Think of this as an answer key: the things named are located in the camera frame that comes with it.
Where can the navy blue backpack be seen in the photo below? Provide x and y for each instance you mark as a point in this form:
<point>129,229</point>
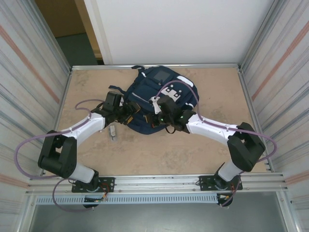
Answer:
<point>144,91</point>

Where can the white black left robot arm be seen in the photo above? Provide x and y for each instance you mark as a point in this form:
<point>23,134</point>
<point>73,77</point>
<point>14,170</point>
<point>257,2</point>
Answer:
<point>58,154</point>

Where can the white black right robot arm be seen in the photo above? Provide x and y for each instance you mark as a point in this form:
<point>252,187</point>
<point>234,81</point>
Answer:
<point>246,149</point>

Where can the aluminium table edge bar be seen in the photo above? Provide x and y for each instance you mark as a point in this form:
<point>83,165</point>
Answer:
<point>96,67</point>

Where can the small controller board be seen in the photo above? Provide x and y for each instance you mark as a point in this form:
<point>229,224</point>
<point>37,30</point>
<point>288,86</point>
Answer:
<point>224,197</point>
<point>95,198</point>

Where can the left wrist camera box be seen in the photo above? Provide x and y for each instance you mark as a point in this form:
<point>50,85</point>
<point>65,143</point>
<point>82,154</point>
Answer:
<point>122,101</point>

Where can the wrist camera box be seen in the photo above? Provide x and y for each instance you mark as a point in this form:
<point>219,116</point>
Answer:
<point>122,101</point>
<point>154,106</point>

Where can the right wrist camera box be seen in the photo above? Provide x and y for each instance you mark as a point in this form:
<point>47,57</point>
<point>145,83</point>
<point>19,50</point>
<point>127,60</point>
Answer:
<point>154,106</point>

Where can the aluminium mounting rail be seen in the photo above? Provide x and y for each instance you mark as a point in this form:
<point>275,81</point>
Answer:
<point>157,182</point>

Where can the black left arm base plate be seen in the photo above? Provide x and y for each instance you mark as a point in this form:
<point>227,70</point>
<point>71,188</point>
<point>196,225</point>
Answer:
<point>106,183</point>

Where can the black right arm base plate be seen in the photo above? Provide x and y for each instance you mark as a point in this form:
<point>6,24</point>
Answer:
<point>205,182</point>

